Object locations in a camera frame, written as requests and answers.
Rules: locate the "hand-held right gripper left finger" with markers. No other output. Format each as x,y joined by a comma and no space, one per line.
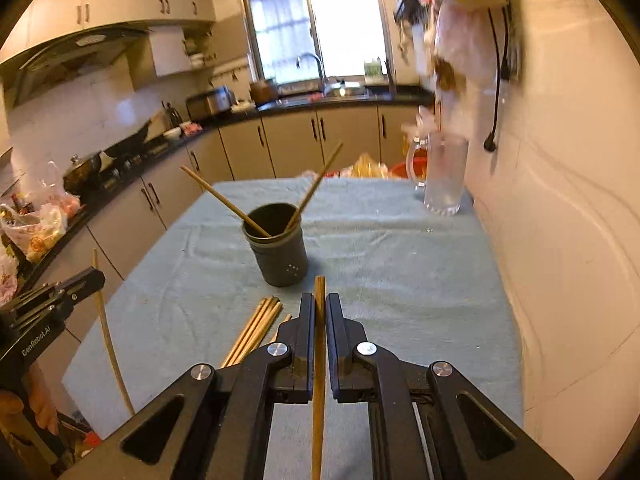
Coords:
309,330

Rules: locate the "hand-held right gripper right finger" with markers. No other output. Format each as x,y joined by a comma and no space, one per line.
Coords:
332,330

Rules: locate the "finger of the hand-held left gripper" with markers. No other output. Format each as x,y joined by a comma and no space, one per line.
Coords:
75,287

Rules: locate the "dark green chopstick holder cup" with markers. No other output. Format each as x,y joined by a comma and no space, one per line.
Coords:
277,255

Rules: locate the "person's left hand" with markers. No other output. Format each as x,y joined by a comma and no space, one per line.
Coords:
44,400

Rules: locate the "plastic bag with orange fruit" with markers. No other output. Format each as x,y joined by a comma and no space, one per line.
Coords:
35,235

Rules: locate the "pink printed plastic bag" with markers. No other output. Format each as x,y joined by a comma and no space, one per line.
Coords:
7,280

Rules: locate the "light blue table cloth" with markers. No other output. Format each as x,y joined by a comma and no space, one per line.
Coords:
400,285

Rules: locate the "clear plastic bag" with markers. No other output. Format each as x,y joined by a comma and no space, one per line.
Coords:
65,200

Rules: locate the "dark sauce bottle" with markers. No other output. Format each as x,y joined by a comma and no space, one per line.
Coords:
21,204

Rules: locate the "steel pot with lid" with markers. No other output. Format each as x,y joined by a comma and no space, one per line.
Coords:
82,172

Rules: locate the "gas stove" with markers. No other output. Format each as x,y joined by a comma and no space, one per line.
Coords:
145,157

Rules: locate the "black wok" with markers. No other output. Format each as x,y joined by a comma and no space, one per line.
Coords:
132,140

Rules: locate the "yellow plastic bag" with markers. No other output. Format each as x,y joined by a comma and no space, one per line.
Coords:
370,166

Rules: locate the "red plastic basin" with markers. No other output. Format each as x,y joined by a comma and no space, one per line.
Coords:
405,170

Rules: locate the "white bowl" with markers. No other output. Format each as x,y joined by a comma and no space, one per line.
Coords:
172,134

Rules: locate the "beige base cabinets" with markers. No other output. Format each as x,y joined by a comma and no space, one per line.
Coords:
295,145

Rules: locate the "clear glass mug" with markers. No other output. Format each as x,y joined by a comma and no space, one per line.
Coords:
445,175

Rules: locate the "steel kettle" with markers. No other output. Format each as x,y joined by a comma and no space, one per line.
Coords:
172,116

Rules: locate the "black kitchen countertop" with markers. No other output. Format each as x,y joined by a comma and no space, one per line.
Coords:
220,122

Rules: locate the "silver rice cooker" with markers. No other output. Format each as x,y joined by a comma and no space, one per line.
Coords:
210,102

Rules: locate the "small white plastic bag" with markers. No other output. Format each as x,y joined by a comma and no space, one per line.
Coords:
425,117

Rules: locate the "range hood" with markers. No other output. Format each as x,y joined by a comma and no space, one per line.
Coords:
65,52

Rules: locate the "brown cooking pot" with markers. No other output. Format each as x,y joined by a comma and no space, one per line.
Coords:
263,92

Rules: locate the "steel pot lid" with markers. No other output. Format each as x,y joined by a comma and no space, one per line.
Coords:
342,87

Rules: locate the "chrome sink faucet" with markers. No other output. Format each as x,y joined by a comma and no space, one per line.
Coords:
323,77

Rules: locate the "green detergent bottle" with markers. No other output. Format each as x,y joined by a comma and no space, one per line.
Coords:
373,72

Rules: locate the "open shelf with bowls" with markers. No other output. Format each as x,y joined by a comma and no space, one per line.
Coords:
200,50

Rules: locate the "brown hanging bundle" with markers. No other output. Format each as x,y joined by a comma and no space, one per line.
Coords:
449,76

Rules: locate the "hanging white plastic bag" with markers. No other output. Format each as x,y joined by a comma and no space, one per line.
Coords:
465,45

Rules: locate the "kitchen window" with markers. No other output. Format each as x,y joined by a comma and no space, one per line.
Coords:
340,10

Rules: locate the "wall power outlet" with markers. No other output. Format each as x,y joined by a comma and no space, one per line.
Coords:
509,35

